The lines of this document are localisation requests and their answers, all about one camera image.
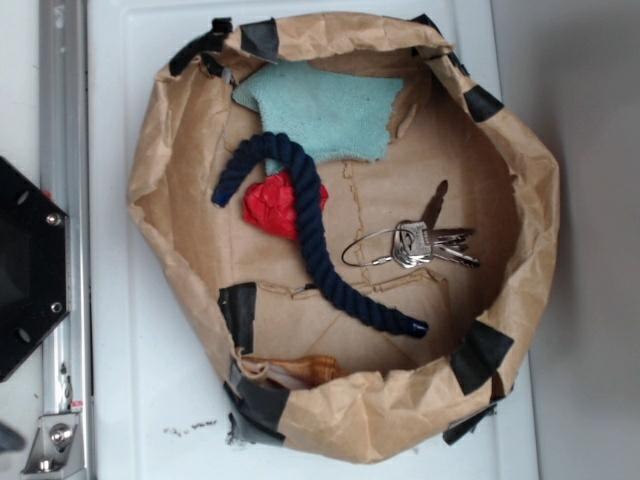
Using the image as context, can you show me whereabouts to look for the silver keys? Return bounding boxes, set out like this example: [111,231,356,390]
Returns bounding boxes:
[341,221,481,269]

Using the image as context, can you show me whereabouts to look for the brown paper bag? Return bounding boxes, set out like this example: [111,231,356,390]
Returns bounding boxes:
[128,12,560,463]

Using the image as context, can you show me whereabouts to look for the red crumpled paper ball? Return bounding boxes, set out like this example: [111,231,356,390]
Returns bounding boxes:
[242,170,299,241]

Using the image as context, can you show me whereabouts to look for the light blue cloth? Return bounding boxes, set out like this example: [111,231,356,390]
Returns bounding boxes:
[232,61,403,164]

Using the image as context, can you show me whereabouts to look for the wooden object in bag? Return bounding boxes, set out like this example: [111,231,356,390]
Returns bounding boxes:
[241,355,350,390]

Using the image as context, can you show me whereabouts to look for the white tray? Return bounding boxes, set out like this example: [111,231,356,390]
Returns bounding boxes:
[87,1,539,479]

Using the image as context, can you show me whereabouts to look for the navy blue rope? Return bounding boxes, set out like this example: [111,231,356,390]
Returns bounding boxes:
[211,131,430,340]

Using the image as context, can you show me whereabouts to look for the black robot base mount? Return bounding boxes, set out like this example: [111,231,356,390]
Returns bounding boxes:
[1,159,68,382]

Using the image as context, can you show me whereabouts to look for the aluminium frame rail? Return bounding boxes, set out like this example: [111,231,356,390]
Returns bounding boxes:
[20,1,95,479]

